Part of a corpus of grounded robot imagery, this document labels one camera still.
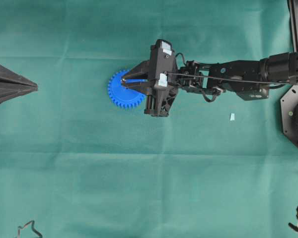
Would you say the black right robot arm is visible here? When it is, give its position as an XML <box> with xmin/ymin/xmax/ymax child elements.
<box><xmin>121</xmin><ymin>39</ymin><xmax>298</xmax><ymax>117</ymax></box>

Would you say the small light tape piece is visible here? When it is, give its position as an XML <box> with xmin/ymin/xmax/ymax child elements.
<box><xmin>230</xmin><ymin>113</ymin><xmax>235</xmax><ymax>121</ymax></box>

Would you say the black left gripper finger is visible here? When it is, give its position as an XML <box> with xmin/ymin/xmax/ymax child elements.
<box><xmin>0</xmin><ymin>64</ymin><xmax>38</xmax><ymax>87</ymax></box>
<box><xmin>0</xmin><ymin>85</ymin><xmax>38</xmax><ymax>104</ymax></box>

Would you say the black star-shaped wire outline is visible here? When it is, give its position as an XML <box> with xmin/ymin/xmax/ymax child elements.
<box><xmin>16</xmin><ymin>220</ymin><xmax>43</xmax><ymax>238</ymax></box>

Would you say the green cloth mat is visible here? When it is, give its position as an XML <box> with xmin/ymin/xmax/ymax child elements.
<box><xmin>0</xmin><ymin>0</ymin><xmax>298</xmax><ymax>238</ymax></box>

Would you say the blue plastic gear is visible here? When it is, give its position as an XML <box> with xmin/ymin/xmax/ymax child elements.
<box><xmin>107</xmin><ymin>69</ymin><xmax>146</xmax><ymax>109</ymax></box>

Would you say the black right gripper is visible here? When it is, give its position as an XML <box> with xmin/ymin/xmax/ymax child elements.
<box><xmin>123</xmin><ymin>39</ymin><xmax>178</xmax><ymax>117</ymax></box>

